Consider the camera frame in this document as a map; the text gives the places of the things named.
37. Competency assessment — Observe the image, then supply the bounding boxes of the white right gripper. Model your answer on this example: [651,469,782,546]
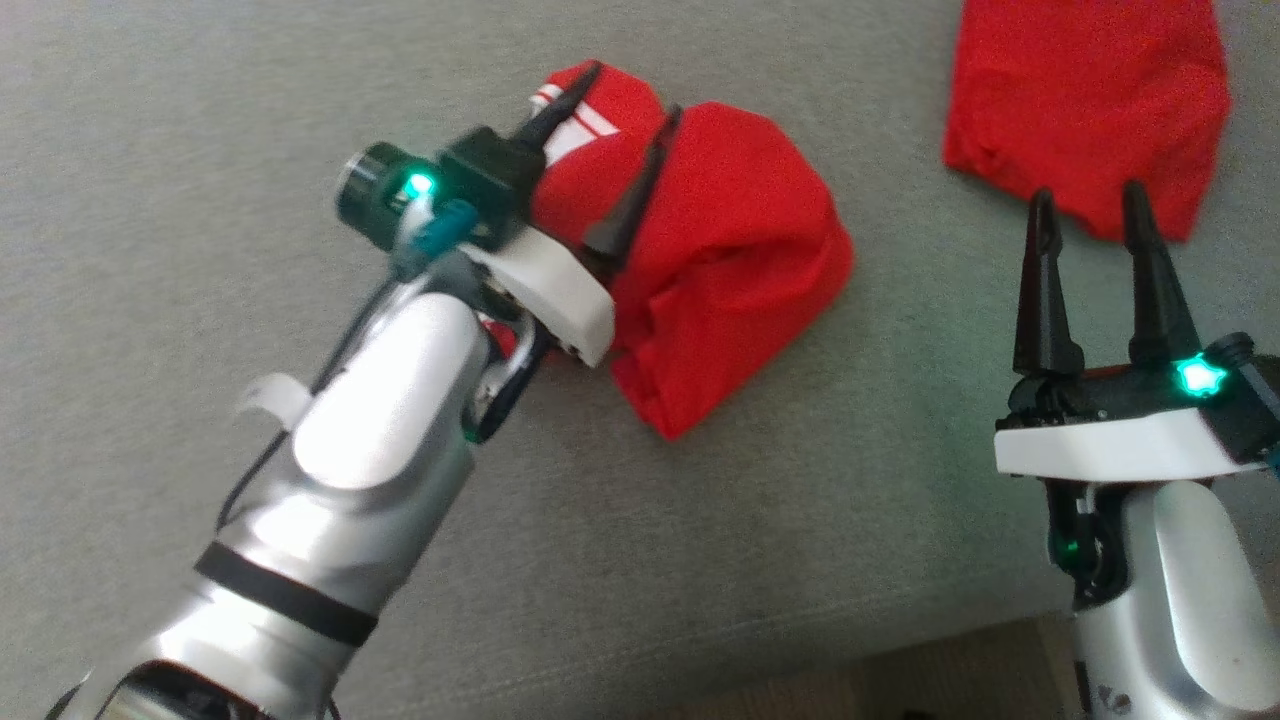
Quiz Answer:
[994,179,1264,480]

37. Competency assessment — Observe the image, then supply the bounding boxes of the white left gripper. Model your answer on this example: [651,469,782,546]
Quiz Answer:
[464,61,685,370]

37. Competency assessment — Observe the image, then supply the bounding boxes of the red jersey with white sleeves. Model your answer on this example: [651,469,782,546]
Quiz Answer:
[525,60,857,442]

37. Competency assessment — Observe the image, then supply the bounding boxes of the red shorts with white waistband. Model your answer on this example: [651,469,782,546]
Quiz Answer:
[942,0,1232,245]

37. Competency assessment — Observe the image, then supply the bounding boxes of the grey fabric sofa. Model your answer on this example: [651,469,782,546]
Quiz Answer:
[0,0,1280,720]

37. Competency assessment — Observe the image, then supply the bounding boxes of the teal left cable connector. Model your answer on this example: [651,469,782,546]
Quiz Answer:
[390,200,480,282]

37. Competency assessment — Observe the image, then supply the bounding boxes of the white cable label tape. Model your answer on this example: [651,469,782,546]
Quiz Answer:
[239,371,312,432]

